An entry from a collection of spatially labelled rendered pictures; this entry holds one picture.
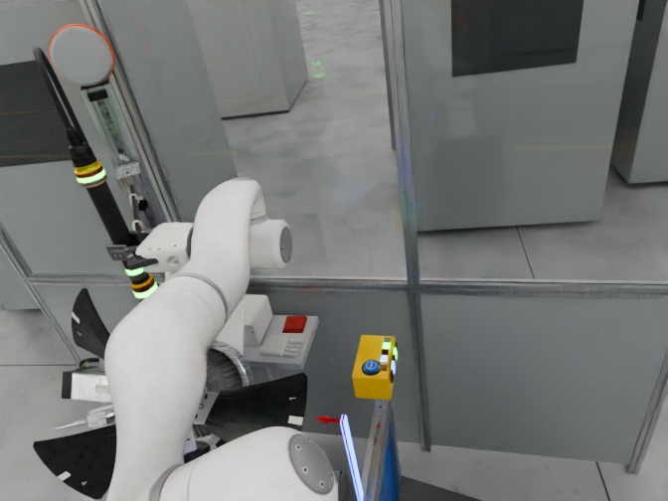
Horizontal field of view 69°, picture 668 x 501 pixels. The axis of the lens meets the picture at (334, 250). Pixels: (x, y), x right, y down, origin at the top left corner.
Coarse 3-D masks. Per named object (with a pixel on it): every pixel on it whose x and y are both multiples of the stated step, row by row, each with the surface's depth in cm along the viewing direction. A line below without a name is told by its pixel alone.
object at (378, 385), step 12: (372, 336) 142; (384, 336) 141; (360, 348) 138; (372, 348) 138; (360, 360) 135; (360, 372) 131; (384, 372) 130; (360, 384) 132; (372, 384) 130; (384, 384) 129; (360, 396) 135; (372, 396) 133; (384, 396) 132
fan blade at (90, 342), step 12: (84, 288) 119; (84, 300) 120; (72, 312) 126; (84, 312) 121; (96, 312) 118; (72, 324) 128; (84, 324) 123; (96, 324) 119; (84, 336) 127; (96, 336) 121; (108, 336) 118; (84, 348) 131; (96, 348) 126
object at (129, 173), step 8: (120, 168) 146; (128, 168) 145; (136, 168) 144; (120, 176) 140; (128, 176) 140; (136, 176) 141; (120, 184) 140; (128, 184) 141; (136, 184) 142; (144, 184) 143; (128, 192) 142; (136, 192) 143; (144, 192) 144
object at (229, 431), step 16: (256, 384) 117; (272, 384) 116; (288, 384) 114; (304, 384) 113; (224, 400) 115; (240, 400) 114; (256, 400) 113; (272, 400) 112; (304, 400) 110; (208, 416) 112; (224, 416) 112; (240, 416) 111; (256, 416) 110; (272, 416) 109; (288, 416) 109; (304, 416) 108; (224, 432) 109; (240, 432) 108
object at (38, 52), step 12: (36, 48) 73; (36, 60) 72; (48, 60) 77; (48, 72) 79; (48, 84) 73; (60, 84) 81; (60, 96) 82; (60, 108) 75; (72, 108) 83; (72, 120) 84; (132, 192) 134; (132, 204) 128
